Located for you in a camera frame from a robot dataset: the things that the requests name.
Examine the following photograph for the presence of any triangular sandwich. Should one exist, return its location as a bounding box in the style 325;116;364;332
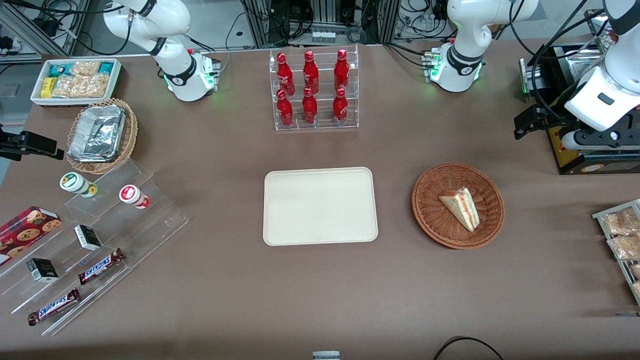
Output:
438;187;481;233

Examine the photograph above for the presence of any round brown wicker basket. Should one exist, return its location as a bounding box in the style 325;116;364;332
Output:
411;162;505;250

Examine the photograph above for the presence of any cream plastic tray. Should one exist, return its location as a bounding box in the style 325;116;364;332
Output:
263;166;379;247

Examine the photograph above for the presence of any oval light wicker basket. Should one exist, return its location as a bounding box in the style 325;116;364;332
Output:
66;98;139;175

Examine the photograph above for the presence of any black glass food warmer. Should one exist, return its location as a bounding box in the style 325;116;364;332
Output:
518;42;640;176

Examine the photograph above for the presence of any red cola bottle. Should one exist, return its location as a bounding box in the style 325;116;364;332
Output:
302;50;320;95
334;48;350;93
276;52;296;96
276;89;295;128
302;86;319;125
332;87;349;126

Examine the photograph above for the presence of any clear acrylic bottle rack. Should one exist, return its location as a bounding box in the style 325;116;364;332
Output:
269;44;360;132

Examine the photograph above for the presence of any clear acrylic stepped stand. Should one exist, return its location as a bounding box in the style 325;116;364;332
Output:
0;159;190;337

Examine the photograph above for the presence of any red lid white cup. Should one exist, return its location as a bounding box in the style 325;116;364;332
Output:
119;184;151;210

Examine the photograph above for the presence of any white snack bin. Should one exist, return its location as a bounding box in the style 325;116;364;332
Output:
30;58;123;107

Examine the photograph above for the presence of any aluminium foil container stack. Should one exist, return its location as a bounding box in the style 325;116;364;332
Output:
68;104;127;163

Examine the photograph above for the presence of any Snickers bar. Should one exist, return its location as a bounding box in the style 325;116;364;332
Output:
78;248;126;286
27;288;81;327

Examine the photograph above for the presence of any small black box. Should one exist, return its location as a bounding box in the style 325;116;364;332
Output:
26;258;59;284
74;224;102;252

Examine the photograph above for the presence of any green lid white cup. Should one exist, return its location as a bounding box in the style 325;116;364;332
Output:
59;172;98;198

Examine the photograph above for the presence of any black clamp device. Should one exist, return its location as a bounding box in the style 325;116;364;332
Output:
0;124;66;162

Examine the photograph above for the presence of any red cookie box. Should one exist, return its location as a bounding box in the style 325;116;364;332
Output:
0;206;63;266

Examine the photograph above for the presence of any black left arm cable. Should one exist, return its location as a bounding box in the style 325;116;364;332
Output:
509;0;608;123

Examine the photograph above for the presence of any grey wire rack tray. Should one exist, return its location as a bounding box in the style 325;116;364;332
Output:
592;198;640;307

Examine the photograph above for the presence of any aluminium frame rack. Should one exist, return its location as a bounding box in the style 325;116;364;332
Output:
241;0;402;49

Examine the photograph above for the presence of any black looped cable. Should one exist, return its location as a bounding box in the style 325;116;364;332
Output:
432;336;506;360

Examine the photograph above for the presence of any aluminium frame with cables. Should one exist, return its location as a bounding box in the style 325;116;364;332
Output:
0;0;92;62

